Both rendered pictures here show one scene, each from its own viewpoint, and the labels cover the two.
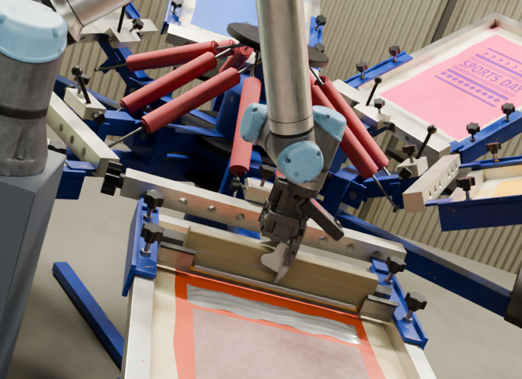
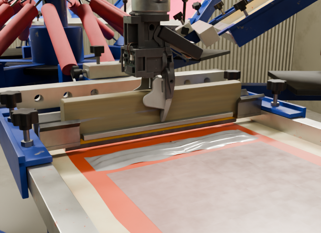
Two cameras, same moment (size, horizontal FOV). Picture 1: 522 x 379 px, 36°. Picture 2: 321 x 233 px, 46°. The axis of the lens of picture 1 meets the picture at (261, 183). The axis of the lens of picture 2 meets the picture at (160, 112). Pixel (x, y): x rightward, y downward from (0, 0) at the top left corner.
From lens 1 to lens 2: 89 cm
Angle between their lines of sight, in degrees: 15
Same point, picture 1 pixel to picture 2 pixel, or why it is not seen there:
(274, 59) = not seen: outside the picture
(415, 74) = not seen: hidden behind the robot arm
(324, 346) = (240, 151)
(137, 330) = (68, 223)
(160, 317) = (80, 198)
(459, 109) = (177, 6)
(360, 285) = (229, 92)
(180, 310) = (96, 181)
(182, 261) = (70, 136)
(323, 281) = (200, 101)
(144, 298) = (53, 185)
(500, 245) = not seen: hidden behind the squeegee
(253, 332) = (178, 168)
